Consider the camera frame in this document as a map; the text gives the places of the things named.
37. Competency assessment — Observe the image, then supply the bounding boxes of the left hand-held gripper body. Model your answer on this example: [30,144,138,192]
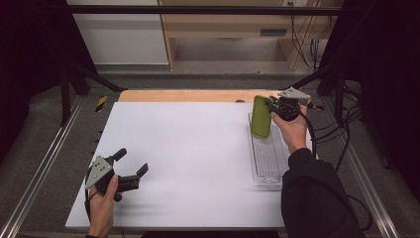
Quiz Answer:
[84,155,142,203]

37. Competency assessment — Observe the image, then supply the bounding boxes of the clear plastic packaging box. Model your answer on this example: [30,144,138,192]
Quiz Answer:
[247,112,290,189]

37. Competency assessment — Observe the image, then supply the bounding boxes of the person's left hand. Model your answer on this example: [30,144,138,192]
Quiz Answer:
[87,175,120,238]

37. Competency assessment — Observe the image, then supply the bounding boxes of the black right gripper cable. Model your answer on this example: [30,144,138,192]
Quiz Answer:
[296,108,373,232]

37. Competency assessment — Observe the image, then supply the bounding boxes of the aluminium rail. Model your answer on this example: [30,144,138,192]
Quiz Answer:
[0,95,85,238]
[321,97,401,238]

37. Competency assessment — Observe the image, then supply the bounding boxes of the black metal crossbar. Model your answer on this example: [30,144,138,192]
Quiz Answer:
[65,4,343,17]

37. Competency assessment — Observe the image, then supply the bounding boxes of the yellow black tape strip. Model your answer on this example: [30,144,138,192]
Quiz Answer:
[306,98,326,112]
[94,95,109,114]

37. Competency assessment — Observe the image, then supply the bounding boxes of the person's right hand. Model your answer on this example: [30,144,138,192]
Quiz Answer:
[270,104,309,155]

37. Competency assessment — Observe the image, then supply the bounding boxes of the wooden table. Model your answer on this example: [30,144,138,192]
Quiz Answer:
[118,88,291,104]

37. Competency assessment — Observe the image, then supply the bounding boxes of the white cabinet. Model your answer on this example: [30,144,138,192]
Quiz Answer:
[66,0,169,66]

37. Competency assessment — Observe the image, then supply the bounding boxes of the black metal frame strut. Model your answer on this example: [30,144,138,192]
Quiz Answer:
[280,62,347,124]
[59,62,129,127]

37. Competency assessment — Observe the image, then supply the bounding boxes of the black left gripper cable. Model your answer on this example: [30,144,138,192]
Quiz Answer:
[84,189,92,222]

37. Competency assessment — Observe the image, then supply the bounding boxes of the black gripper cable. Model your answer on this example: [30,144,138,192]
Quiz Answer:
[296,108,373,232]
[84,189,92,222]

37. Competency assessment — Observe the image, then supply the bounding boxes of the black floor cables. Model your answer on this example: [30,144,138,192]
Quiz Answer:
[310,83,365,173]

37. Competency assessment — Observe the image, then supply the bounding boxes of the black curtain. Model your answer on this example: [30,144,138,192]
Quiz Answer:
[0,0,97,161]
[318,0,420,199]

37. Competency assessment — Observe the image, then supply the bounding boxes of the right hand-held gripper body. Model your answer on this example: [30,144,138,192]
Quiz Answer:
[269,86,312,123]

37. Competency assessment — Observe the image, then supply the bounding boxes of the wooden desk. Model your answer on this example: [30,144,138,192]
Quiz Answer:
[157,0,343,71]

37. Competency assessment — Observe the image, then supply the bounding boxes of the black hanging cables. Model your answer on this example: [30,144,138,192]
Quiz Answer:
[286,1,329,70]

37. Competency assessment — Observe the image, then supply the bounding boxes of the white board sheet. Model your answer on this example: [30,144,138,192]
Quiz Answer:
[64,101,318,230]

